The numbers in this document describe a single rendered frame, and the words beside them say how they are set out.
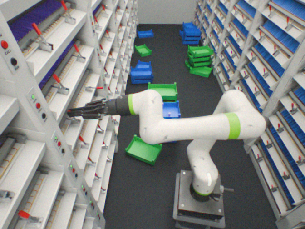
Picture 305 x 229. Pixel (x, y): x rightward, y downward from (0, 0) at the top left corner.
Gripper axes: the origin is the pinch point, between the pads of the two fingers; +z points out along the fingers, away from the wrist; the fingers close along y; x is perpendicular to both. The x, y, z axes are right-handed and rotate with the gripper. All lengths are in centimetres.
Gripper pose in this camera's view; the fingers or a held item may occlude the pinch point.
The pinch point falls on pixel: (76, 112)
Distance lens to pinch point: 94.4
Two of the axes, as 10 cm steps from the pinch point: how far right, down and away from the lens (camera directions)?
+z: -9.8, 1.3, 1.2
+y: 0.0, -6.9, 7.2
